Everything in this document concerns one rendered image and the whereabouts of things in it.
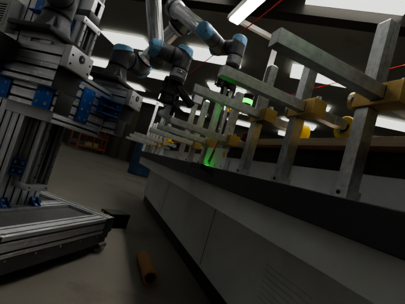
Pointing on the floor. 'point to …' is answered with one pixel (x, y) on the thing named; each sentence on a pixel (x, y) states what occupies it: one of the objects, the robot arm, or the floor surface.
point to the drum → (138, 169)
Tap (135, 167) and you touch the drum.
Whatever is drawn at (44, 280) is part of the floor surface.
